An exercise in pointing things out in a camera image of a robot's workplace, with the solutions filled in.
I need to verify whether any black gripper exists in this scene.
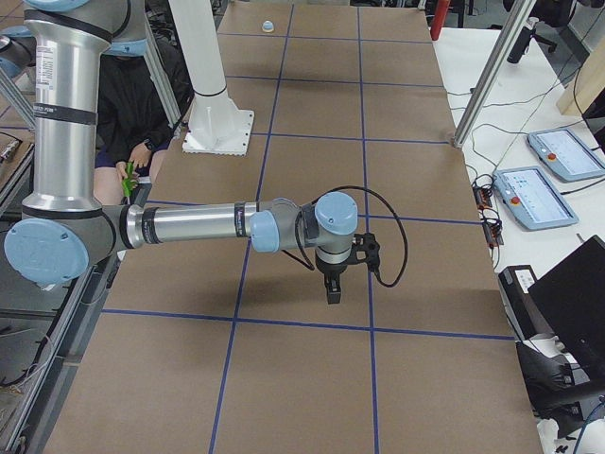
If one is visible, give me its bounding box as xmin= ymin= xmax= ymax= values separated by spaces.
xmin=316 ymin=258 xmax=348 ymax=304

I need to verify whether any blue call bell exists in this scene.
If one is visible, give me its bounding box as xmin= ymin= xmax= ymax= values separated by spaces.
xmin=262 ymin=20 xmax=275 ymax=33

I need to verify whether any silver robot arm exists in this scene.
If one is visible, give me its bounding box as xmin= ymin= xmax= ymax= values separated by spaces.
xmin=4 ymin=1 xmax=357 ymax=304

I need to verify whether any brown paper table mat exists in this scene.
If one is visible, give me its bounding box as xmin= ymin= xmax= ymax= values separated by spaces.
xmin=42 ymin=4 xmax=549 ymax=454

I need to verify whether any orange black electronics board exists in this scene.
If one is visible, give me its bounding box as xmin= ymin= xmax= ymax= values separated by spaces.
xmin=471 ymin=174 xmax=503 ymax=250

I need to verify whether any black box device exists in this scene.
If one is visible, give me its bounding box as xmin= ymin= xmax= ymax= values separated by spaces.
xmin=498 ymin=265 xmax=555 ymax=341

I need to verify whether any near blue teach pendant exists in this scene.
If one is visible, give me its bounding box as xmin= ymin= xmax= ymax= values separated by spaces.
xmin=493 ymin=166 xmax=579 ymax=231

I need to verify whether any blue teach pendant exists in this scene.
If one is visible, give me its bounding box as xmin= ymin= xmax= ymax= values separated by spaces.
xmin=527 ymin=128 xmax=604 ymax=183
xmin=493 ymin=166 xmax=579 ymax=231

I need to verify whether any green plastic object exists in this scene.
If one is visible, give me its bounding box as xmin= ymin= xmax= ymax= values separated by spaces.
xmin=122 ymin=162 xmax=138 ymax=199

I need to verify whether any black laptop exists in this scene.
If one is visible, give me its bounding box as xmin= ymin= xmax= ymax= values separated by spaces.
xmin=528 ymin=235 xmax=604 ymax=379

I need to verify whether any seated person in black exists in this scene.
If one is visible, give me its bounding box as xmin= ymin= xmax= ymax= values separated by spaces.
xmin=94 ymin=55 xmax=173 ymax=205

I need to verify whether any far blue teach pendant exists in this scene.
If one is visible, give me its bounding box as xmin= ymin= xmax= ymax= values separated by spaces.
xmin=527 ymin=128 xmax=604 ymax=183

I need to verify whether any red cylinder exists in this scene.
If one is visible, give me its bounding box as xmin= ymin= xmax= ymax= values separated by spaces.
xmin=430 ymin=0 xmax=451 ymax=41

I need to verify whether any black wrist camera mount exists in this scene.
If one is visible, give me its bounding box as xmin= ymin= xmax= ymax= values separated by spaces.
xmin=347 ymin=233 xmax=380 ymax=274

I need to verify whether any white pedestal column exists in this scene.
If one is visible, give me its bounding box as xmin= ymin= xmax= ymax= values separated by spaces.
xmin=169 ymin=0 xmax=254 ymax=156

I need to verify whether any aluminium frame post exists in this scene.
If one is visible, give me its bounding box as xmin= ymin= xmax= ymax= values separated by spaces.
xmin=453 ymin=0 xmax=536 ymax=148

